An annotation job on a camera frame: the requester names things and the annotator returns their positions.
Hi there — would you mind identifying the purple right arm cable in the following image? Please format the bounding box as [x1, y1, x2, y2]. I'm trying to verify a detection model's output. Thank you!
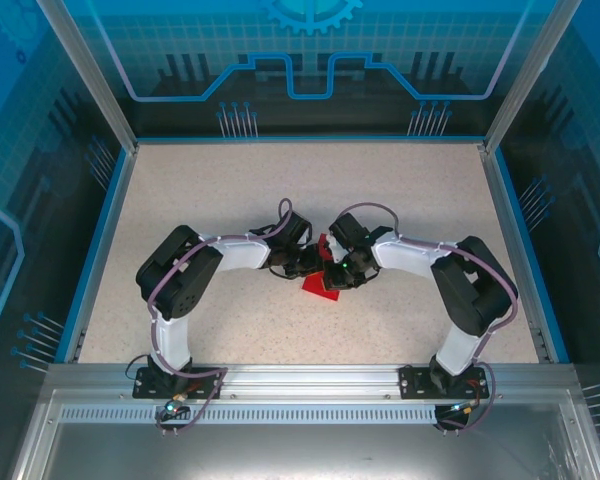
[347, 199, 520, 434]

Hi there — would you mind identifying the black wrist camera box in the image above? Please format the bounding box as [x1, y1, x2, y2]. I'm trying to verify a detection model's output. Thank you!
[274, 212, 314, 247]
[328, 213, 372, 249]

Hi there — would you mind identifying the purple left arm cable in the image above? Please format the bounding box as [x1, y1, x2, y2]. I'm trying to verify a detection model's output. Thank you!
[147, 197, 294, 434]

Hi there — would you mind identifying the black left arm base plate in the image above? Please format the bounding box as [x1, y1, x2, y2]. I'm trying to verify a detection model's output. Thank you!
[132, 366, 226, 400]

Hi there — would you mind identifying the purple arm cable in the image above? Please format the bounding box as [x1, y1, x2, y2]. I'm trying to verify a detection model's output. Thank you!
[147, 197, 294, 434]
[347, 199, 520, 434]

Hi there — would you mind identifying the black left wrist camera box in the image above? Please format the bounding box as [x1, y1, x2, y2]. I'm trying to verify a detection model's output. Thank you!
[274, 212, 314, 247]

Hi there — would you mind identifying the grey metal tray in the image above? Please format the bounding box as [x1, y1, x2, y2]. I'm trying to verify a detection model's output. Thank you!
[9, 389, 600, 480]

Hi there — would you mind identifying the cable connector with green light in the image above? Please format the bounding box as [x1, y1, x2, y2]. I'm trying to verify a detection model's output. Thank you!
[163, 393, 190, 417]
[447, 397, 484, 416]

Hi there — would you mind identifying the aluminium mounting rail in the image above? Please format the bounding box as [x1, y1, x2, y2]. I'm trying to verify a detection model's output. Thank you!
[44, 363, 579, 401]

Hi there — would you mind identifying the slotted grey cable duct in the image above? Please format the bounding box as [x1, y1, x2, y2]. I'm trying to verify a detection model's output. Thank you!
[58, 405, 451, 426]

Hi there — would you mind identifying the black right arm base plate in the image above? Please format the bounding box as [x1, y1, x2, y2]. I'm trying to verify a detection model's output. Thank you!
[398, 364, 492, 400]

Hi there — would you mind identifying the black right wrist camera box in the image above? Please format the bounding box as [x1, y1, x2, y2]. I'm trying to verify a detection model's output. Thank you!
[328, 213, 372, 249]

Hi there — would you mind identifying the red cloth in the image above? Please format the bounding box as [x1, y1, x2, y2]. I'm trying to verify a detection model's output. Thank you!
[299, 233, 342, 303]

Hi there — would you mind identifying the aluminium frame post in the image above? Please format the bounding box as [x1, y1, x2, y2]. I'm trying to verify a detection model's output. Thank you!
[35, 0, 141, 156]
[479, 0, 584, 156]

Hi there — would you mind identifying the blue table edge strip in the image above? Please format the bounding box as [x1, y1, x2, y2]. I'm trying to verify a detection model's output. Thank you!
[54, 147, 140, 365]

